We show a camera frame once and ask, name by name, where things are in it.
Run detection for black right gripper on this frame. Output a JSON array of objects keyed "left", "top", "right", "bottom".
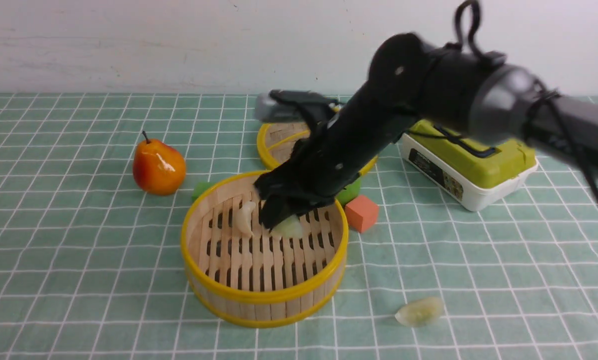
[{"left": 255, "top": 98, "right": 417, "bottom": 230}]

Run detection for pale green dumpling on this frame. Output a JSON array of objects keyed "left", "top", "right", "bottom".
[
  {"left": 270, "top": 215, "right": 304, "bottom": 240},
  {"left": 394, "top": 296, "right": 445, "bottom": 328}
]

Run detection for white dumpling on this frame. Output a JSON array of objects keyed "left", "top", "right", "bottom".
[{"left": 232, "top": 201, "right": 258, "bottom": 237}]

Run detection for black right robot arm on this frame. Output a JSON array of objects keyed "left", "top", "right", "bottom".
[{"left": 254, "top": 33, "right": 598, "bottom": 229}]

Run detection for woven bamboo steamer lid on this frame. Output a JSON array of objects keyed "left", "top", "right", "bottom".
[{"left": 257, "top": 121, "right": 379, "bottom": 177}]

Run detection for bamboo steamer tray yellow rim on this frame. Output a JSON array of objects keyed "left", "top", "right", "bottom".
[{"left": 180, "top": 171, "right": 349, "bottom": 328}]

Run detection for green foam cube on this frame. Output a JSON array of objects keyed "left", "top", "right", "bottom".
[{"left": 191, "top": 181, "right": 216, "bottom": 202}]

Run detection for green toy apple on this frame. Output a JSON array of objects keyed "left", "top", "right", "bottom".
[{"left": 336, "top": 177, "right": 361, "bottom": 207}]

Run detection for orange foam cube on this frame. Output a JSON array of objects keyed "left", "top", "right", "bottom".
[{"left": 344, "top": 194, "right": 380, "bottom": 233}]

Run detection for orange toy pear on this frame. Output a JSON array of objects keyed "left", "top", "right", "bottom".
[{"left": 132, "top": 130, "right": 186, "bottom": 196}]

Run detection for green checkered tablecloth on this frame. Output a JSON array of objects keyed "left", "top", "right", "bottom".
[{"left": 0, "top": 93, "right": 598, "bottom": 360}]

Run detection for green white lunch box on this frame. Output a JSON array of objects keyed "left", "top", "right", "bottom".
[{"left": 402, "top": 120, "right": 538, "bottom": 212}]

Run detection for black cable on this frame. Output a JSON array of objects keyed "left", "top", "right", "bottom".
[{"left": 453, "top": 0, "right": 598, "bottom": 241}]

